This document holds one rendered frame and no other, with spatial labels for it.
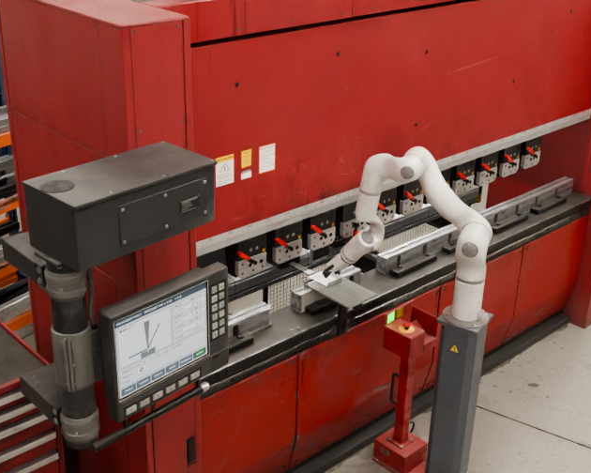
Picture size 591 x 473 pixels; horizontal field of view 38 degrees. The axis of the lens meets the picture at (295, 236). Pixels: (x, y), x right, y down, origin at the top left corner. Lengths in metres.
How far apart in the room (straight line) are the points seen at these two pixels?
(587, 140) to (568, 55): 0.65
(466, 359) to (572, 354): 1.91
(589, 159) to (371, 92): 2.05
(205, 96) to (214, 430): 1.37
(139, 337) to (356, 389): 1.88
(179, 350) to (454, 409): 1.55
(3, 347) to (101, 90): 1.22
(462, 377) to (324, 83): 1.35
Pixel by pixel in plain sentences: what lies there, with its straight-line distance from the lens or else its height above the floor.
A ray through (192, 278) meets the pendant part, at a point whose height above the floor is 1.60.
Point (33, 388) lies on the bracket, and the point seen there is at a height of 1.21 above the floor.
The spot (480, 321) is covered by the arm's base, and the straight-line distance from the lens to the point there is 3.69.
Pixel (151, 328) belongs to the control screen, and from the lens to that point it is 2.57.
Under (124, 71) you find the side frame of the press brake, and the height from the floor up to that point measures 2.16.
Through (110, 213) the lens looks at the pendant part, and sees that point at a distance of 2.37.
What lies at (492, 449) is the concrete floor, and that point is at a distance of 4.66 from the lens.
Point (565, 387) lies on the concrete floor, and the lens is 5.24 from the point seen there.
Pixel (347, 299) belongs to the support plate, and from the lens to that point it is 3.76.
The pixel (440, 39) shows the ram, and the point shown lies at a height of 1.99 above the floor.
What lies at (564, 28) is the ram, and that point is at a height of 1.92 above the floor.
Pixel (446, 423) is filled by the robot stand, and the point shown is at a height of 0.50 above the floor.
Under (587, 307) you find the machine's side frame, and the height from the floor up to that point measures 0.16.
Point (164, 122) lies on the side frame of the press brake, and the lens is 2.81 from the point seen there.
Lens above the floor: 2.83
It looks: 25 degrees down
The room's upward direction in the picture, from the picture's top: 2 degrees clockwise
